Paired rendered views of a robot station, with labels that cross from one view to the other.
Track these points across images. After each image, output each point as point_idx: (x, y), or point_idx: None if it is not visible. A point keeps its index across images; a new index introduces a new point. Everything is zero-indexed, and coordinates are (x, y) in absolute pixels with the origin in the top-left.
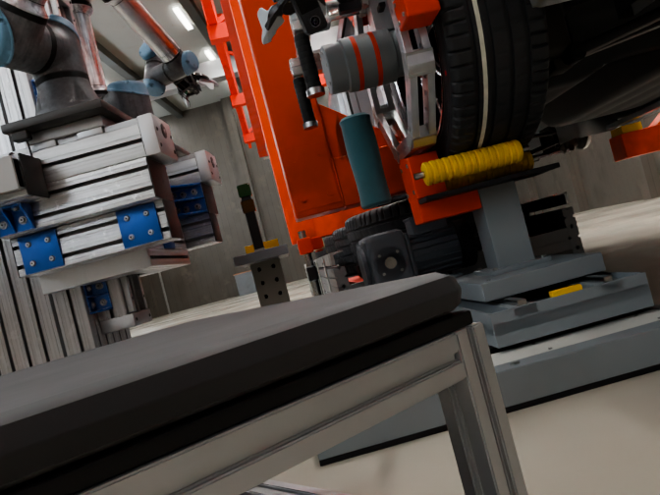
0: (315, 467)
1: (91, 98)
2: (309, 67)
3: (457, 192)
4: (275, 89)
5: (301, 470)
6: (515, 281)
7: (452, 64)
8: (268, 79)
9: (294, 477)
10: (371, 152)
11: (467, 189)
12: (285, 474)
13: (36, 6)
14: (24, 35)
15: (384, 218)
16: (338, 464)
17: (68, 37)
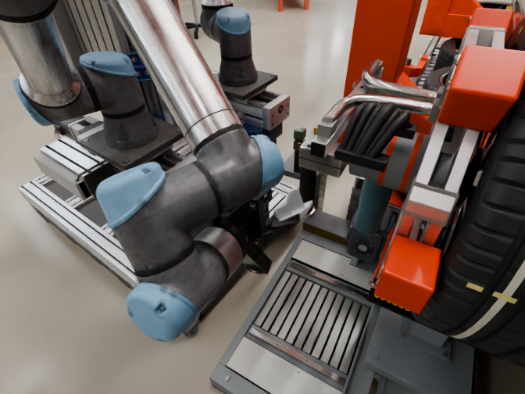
0: (210, 383)
1: (135, 137)
2: (303, 198)
3: (394, 312)
4: (360, 59)
5: (205, 377)
6: (389, 375)
7: (418, 315)
8: (358, 45)
9: (198, 382)
10: (376, 205)
11: (403, 316)
12: (199, 372)
13: (58, 97)
14: (58, 115)
15: None
16: (217, 393)
17: (112, 85)
